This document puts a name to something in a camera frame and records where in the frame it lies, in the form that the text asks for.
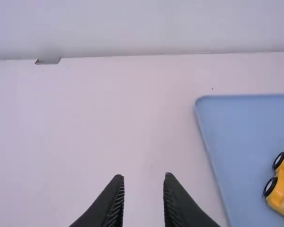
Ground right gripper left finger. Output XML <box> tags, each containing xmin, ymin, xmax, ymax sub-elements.
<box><xmin>68</xmin><ymin>174</ymin><xmax>125</xmax><ymax>227</ymax></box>

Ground yellow toy car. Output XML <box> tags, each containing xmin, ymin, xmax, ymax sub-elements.
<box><xmin>263</xmin><ymin>150</ymin><xmax>284</xmax><ymax>217</ymax></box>

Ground blue mat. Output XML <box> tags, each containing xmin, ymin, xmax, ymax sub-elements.
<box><xmin>194</xmin><ymin>94</ymin><xmax>284</xmax><ymax>227</ymax></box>

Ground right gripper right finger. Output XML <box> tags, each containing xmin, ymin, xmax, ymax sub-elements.
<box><xmin>162</xmin><ymin>172</ymin><xmax>221</xmax><ymax>227</ymax></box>

